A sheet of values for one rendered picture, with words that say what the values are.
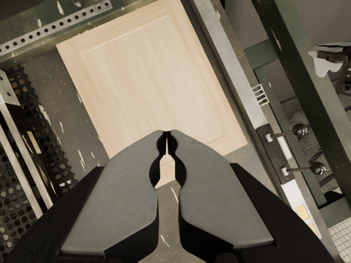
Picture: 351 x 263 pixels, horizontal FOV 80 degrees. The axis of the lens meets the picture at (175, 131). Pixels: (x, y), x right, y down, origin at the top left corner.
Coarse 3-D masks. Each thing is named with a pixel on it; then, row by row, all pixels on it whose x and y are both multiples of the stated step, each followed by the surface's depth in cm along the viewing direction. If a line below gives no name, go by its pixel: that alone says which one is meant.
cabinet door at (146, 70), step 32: (160, 0) 71; (96, 32) 69; (128, 32) 70; (160, 32) 71; (192, 32) 71; (96, 64) 70; (128, 64) 70; (160, 64) 71; (192, 64) 71; (96, 96) 69; (128, 96) 70; (160, 96) 70; (192, 96) 71; (224, 96) 71; (96, 128) 69; (128, 128) 70; (160, 128) 70; (192, 128) 71; (224, 128) 71; (160, 160) 70
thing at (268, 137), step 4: (296, 124) 60; (300, 124) 59; (304, 124) 59; (292, 128) 60; (296, 128) 59; (300, 128) 58; (304, 128) 58; (284, 132) 63; (288, 132) 62; (292, 132) 60; (296, 132) 59; (300, 132) 58; (304, 132) 58; (264, 136) 68; (268, 136) 67; (272, 136) 67; (276, 136) 66; (300, 136) 59; (268, 140) 68; (272, 140) 68
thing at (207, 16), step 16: (192, 0) 70; (208, 0) 69; (208, 16) 69; (208, 32) 69; (224, 32) 69; (224, 48) 69; (224, 64) 69; (240, 80) 69; (240, 96) 69; (256, 112) 69; (256, 128) 69; (272, 176) 73; (288, 192) 69
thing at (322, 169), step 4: (312, 164) 60; (316, 164) 59; (320, 164) 58; (280, 168) 68; (284, 168) 68; (300, 168) 64; (304, 168) 63; (308, 168) 62; (312, 168) 59; (316, 168) 58; (320, 168) 58; (324, 168) 58; (284, 172) 68; (288, 172) 68; (312, 172) 60; (316, 172) 59; (320, 172) 58; (324, 172) 58
